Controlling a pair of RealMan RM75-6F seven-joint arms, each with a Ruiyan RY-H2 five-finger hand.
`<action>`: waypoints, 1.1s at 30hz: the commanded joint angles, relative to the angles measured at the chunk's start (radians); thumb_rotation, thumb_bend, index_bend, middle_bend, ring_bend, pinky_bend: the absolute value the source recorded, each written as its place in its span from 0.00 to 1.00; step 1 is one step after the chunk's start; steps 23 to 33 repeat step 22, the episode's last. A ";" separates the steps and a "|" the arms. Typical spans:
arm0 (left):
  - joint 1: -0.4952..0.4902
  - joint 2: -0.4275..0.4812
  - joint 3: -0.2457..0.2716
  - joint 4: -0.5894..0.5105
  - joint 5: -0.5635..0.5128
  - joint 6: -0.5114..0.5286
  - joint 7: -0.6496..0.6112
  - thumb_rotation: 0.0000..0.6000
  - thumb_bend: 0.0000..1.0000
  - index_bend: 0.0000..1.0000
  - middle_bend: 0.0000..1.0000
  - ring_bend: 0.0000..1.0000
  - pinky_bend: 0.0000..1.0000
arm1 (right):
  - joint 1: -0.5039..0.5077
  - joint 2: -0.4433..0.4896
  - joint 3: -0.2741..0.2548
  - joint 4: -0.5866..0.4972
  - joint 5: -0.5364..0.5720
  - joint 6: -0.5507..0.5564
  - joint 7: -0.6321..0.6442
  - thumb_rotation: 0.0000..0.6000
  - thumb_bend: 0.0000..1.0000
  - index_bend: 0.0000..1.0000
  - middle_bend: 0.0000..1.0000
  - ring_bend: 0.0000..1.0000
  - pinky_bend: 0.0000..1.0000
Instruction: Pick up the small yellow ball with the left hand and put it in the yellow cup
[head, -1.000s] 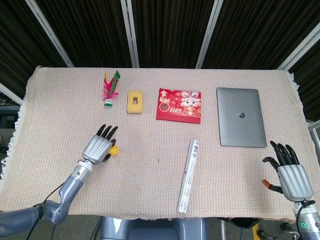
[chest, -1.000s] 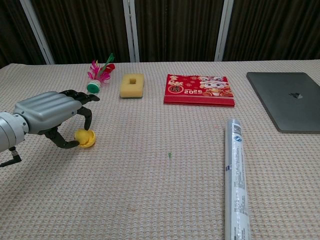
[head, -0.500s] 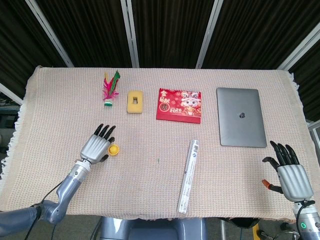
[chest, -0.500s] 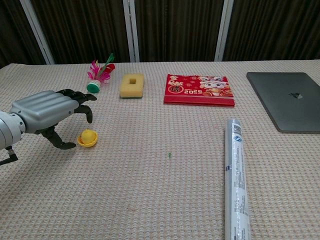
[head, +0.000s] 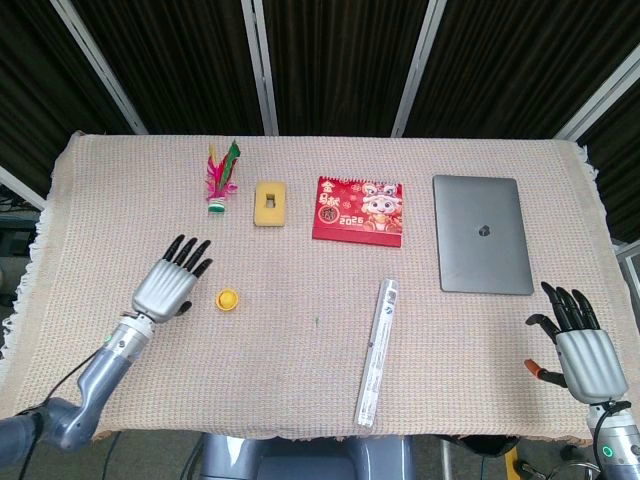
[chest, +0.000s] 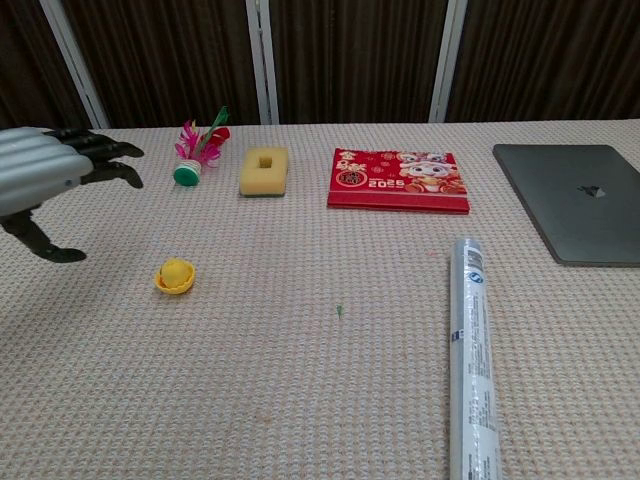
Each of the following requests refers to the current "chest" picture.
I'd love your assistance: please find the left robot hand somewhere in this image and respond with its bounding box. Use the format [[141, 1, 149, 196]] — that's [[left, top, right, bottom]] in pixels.
[[0, 126, 145, 265]]

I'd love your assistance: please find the yellow round cap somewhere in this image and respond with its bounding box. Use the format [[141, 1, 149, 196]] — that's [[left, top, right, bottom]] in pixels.
[[153, 264, 197, 298]]

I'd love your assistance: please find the feather shuttlecock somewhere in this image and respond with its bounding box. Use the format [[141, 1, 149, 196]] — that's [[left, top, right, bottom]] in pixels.
[[172, 105, 232, 188]]

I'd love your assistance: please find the yellow sponge with hole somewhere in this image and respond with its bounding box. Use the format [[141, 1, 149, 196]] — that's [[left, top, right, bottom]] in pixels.
[[238, 146, 290, 198]]

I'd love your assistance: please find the beige woven tablecloth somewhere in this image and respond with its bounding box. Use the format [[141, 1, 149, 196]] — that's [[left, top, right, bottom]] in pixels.
[[0, 118, 640, 480]]

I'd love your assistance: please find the red 2026 desk calendar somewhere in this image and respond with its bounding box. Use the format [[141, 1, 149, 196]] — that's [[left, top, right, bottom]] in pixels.
[[327, 147, 473, 216]]

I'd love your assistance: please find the clear plastic film roll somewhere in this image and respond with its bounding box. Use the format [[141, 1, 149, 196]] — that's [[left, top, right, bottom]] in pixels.
[[445, 237, 503, 480]]

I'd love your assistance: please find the grey laptop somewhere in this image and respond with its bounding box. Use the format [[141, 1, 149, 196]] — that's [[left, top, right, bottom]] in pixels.
[[492, 143, 640, 269]]

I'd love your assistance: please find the white metal frame post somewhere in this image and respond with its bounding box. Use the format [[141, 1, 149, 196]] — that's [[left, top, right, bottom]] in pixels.
[[428, 0, 469, 124], [244, 0, 281, 125], [38, 0, 110, 129]]

